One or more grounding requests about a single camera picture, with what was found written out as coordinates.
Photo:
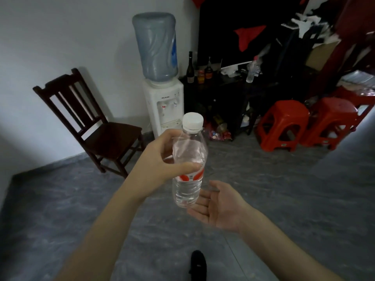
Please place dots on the person's left hand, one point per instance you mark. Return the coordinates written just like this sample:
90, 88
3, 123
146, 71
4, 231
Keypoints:
152, 163

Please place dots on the person's right hand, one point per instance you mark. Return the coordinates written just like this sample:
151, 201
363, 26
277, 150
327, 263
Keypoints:
222, 209

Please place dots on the red label water bottle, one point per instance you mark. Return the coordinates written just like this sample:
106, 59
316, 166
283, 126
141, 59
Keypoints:
190, 149

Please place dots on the person's left forearm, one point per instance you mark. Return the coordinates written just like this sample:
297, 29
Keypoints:
96, 242

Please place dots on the person's right forearm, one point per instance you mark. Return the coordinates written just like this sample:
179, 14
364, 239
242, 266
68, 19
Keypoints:
281, 251

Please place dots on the blue water jug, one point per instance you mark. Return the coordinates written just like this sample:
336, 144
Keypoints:
155, 46

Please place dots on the dark wooden chair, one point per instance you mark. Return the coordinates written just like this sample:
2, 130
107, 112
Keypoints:
114, 137

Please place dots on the black shoe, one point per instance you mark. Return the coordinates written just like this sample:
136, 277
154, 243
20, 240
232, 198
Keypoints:
197, 264

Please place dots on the colourful snack bag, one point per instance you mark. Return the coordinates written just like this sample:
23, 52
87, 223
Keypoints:
216, 131

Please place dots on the orange lid jar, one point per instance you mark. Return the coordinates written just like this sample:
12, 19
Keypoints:
201, 76

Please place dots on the black cabinet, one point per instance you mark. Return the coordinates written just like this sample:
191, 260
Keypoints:
228, 96

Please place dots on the dark wine bottle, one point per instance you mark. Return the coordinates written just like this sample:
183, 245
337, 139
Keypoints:
190, 68

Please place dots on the brown liquor bottle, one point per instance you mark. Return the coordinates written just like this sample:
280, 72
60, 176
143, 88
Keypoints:
208, 70

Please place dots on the red plastic stool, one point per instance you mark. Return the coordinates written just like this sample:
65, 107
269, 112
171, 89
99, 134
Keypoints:
334, 109
287, 111
363, 97

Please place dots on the white paper sheets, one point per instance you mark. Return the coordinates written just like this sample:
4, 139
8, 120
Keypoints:
234, 70

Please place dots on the black television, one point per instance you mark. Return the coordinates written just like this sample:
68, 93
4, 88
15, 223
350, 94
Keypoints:
222, 26

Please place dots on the red hanging cloth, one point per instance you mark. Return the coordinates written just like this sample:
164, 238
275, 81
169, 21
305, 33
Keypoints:
197, 0

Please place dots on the black speaker box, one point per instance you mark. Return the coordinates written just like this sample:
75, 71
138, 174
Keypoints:
293, 52

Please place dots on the heap of white crumpled sheets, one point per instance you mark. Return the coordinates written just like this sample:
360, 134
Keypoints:
304, 24

